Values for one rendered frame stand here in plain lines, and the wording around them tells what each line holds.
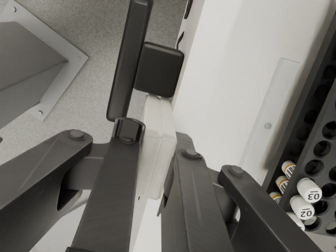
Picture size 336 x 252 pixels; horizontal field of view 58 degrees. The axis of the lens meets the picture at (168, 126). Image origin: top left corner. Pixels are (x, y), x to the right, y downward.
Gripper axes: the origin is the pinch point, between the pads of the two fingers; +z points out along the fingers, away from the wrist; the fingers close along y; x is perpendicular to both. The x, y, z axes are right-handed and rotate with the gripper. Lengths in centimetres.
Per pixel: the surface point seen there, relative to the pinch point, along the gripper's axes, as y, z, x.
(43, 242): -25, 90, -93
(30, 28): -41, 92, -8
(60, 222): -20, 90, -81
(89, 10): -23, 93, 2
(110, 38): -15, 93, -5
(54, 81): -31, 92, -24
